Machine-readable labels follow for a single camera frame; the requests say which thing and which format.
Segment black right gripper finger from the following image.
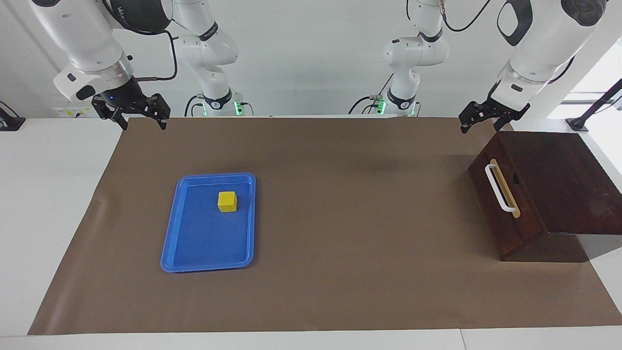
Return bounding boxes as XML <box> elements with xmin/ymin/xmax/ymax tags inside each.
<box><xmin>148</xmin><ymin>93</ymin><xmax>171</xmax><ymax>130</ymax></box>
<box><xmin>92</xmin><ymin>96</ymin><xmax>128</xmax><ymax>131</ymax></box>

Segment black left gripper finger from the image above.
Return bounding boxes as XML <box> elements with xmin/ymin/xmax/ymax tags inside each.
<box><xmin>459</xmin><ymin>101</ymin><xmax>489</xmax><ymax>134</ymax></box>
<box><xmin>493</xmin><ymin>113</ymin><xmax>523</xmax><ymax>132</ymax></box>

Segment tan handle backing strip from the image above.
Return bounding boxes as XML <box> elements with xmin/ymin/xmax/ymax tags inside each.
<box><xmin>489</xmin><ymin>158</ymin><xmax>521</xmax><ymax>219</ymax></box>

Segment white drawer handle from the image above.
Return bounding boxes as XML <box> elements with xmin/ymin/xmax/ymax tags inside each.
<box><xmin>484</xmin><ymin>163</ymin><xmax>517</xmax><ymax>213</ymax></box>

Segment wooden drawer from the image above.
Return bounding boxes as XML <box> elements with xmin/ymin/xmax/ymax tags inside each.
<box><xmin>468</xmin><ymin>132</ymin><xmax>546</xmax><ymax>246</ymax></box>

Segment black stand with pole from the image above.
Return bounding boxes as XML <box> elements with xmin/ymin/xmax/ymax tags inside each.
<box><xmin>566</xmin><ymin>78</ymin><xmax>622</xmax><ymax>133</ymax></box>

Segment dark wooden cabinet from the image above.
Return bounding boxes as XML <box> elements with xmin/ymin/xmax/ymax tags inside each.
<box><xmin>468</xmin><ymin>130</ymin><xmax>622</xmax><ymax>263</ymax></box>

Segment small black table clamp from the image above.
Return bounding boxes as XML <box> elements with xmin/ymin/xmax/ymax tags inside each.
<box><xmin>0</xmin><ymin>101</ymin><xmax>26</xmax><ymax>132</ymax></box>

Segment bright window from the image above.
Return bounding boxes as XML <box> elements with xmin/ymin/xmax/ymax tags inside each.
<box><xmin>549</xmin><ymin>36</ymin><xmax>622</xmax><ymax>120</ymax></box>

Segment blue plastic tray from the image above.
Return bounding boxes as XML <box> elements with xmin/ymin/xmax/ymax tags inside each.
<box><xmin>160</xmin><ymin>173</ymin><xmax>257</xmax><ymax>273</ymax></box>

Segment brown table mat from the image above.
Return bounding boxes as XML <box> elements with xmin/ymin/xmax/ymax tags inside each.
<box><xmin>28</xmin><ymin>117</ymin><xmax>622</xmax><ymax>336</ymax></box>

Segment black right base cable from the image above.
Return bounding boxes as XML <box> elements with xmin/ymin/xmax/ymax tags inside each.
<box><xmin>184</xmin><ymin>94</ymin><xmax>205</xmax><ymax>117</ymax></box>

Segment black base cable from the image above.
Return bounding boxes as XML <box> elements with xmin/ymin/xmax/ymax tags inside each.
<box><xmin>184</xmin><ymin>94</ymin><xmax>205</xmax><ymax>117</ymax></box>
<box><xmin>348</xmin><ymin>73</ymin><xmax>394</xmax><ymax>115</ymax></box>

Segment white wall outlet box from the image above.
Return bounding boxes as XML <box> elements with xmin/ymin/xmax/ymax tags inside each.
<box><xmin>52</xmin><ymin>105</ymin><xmax>96</xmax><ymax>119</ymax></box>

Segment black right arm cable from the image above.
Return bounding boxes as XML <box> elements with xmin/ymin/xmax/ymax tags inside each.
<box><xmin>132</xmin><ymin>29</ymin><xmax>178</xmax><ymax>82</ymax></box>

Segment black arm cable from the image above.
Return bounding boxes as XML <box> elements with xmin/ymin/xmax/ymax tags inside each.
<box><xmin>439</xmin><ymin>0</ymin><xmax>492</xmax><ymax>33</ymax></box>
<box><xmin>132</xmin><ymin>29</ymin><xmax>178</xmax><ymax>82</ymax></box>

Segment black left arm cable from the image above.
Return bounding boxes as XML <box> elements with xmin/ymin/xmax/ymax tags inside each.
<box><xmin>439</xmin><ymin>0</ymin><xmax>492</xmax><ymax>33</ymax></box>

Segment black left base cable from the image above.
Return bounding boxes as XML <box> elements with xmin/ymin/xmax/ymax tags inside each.
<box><xmin>348</xmin><ymin>73</ymin><xmax>394</xmax><ymax>115</ymax></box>

